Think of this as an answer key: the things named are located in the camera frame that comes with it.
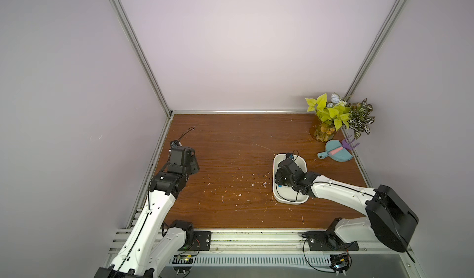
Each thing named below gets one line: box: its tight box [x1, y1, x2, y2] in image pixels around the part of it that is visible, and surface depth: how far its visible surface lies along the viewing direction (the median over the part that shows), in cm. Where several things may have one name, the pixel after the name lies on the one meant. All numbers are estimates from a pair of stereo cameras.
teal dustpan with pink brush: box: [317, 139, 354, 163], surface depth 101 cm
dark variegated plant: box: [347, 98, 376, 140], surface depth 87 cm
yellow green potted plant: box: [304, 92, 352, 143], surface depth 92 cm
